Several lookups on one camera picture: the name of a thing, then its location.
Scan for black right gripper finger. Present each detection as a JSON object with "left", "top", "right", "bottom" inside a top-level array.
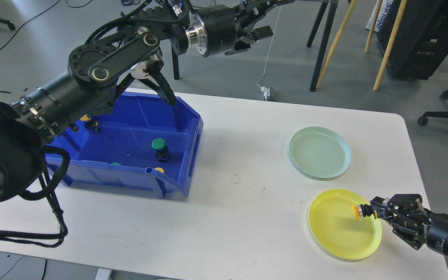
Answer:
[
  {"left": 370, "top": 194, "right": 425, "bottom": 220},
  {"left": 388, "top": 220, "right": 423, "bottom": 250}
]

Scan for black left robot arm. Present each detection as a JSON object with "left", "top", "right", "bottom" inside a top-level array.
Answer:
[{"left": 0, "top": 0, "right": 290, "bottom": 248}]

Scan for black table leg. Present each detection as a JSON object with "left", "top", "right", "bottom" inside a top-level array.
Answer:
[{"left": 171, "top": 48, "right": 180, "bottom": 81}]

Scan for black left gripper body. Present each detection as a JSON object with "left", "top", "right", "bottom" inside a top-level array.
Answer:
[{"left": 199, "top": 4, "right": 259, "bottom": 57}]

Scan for white cable with plug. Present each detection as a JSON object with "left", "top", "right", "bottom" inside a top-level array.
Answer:
[{"left": 256, "top": 4, "right": 284, "bottom": 101}]

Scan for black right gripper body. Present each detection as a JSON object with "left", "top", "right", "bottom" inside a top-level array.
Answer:
[{"left": 411, "top": 211, "right": 448, "bottom": 257}]

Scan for black stand legs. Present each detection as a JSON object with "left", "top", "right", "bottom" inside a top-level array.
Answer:
[{"left": 306, "top": 0, "right": 338, "bottom": 92}]

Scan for light green plate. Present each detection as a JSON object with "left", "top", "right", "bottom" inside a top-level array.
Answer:
[{"left": 289, "top": 126, "right": 352, "bottom": 180}]

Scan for green push button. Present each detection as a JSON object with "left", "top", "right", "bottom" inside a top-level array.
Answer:
[{"left": 151, "top": 138, "right": 170, "bottom": 162}]

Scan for wooden easel legs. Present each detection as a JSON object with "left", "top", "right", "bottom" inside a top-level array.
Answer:
[{"left": 316, "top": 0, "right": 408, "bottom": 91}]

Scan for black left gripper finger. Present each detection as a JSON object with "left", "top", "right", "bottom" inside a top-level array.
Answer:
[
  {"left": 240, "top": 0, "right": 295, "bottom": 16},
  {"left": 225, "top": 26, "right": 274, "bottom": 56}
]

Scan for yellow plate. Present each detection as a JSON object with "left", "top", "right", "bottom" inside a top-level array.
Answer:
[{"left": 308, "top": 189, "right": 382, "bottom": 261}]

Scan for yellow push button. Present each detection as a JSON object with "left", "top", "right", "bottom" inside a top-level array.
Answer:
[{"left": 352, "top": 204, "right": 379, "bottom": 220}]

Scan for yellow button at bin front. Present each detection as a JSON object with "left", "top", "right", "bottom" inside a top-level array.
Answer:
[{"left": 154, "top": 167, "right": 165, "bottom": 174}]

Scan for yellow button near arm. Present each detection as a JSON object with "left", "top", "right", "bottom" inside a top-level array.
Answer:
[{"left": 80, "top": 115, "right": 101, "bottom": 134}]

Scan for blue plastic bin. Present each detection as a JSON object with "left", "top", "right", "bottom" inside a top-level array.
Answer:
[{"left": 51, "top": 92, "right": 204, "bottom": 198}]

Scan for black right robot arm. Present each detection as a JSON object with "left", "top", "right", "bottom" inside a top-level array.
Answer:
[{"left": 354, "top": 194, "right": 448, "bottom": 257}]

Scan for black cabinet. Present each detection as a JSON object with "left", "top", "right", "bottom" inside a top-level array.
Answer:
[{"left": 387, "top": 0, "right": 448, "bottom": 80}]

